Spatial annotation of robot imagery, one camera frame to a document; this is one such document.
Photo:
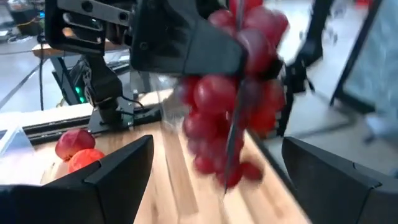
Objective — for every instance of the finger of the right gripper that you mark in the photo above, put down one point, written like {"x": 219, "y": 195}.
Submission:
{"x": 272, "y": 69}
{"x": 180, "y": 40}

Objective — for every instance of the black metal desk frame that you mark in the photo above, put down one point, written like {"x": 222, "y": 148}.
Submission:
{"x": 311, "y": 46}

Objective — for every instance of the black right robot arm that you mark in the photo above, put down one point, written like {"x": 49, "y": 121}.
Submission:
{"x": 104, "y": 84}

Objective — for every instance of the clear plastic bin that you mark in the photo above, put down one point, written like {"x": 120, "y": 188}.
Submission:
{"x": 15, "y": 146}

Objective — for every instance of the dark red apple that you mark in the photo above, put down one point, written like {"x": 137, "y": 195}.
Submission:
{"x": 74, "y": 143}

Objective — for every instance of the orange red apple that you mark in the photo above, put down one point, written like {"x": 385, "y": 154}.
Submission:
{"x": 84, "y": 159}

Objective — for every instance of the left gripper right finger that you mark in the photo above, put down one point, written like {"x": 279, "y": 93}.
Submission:
{"x": 342, "y": 199}

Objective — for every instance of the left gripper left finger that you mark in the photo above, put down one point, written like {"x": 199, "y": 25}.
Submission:
{"x": 77, "y": 199}

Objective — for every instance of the light wooden workbench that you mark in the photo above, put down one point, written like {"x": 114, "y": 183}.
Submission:
{"x": 46, "y": 49}

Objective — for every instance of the red grape bunch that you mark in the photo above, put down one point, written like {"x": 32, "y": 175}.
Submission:
{"x": 214, "y": 93}

